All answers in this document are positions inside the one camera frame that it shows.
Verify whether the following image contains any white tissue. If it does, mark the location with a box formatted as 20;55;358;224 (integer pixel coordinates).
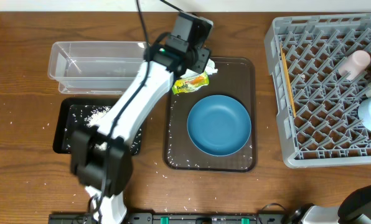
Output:
181;59;218;78

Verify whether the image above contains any pink cup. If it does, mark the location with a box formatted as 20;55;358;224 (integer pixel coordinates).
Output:
338;50;371;80

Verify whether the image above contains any yellow green wrapper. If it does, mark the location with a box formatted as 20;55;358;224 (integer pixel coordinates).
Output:
172;72;209;95

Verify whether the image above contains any dark blue bowl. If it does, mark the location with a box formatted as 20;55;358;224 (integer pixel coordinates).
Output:
187;95;251;157

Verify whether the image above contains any wooden chopstick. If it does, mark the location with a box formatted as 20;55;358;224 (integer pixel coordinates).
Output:
279;43;295;118
281;52;297;118

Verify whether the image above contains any pile of white rice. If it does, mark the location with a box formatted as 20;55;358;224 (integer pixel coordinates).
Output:
63;105;143;153

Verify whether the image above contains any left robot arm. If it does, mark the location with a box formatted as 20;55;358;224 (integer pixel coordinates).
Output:
70;43;211;223

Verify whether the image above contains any grey dishwasher rack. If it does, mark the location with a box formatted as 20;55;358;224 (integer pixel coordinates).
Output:
264;13;371;169

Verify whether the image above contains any dark brown serving tray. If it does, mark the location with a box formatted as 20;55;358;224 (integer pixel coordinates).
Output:
163;57;257;172

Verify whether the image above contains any clear plastic bin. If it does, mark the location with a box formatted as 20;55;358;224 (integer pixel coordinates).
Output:
48;41;146;89

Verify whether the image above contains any black plastic bin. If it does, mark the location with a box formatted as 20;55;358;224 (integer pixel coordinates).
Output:
52;97;145;157

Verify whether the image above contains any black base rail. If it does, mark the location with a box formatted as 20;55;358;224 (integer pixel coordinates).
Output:
47;213;290;224

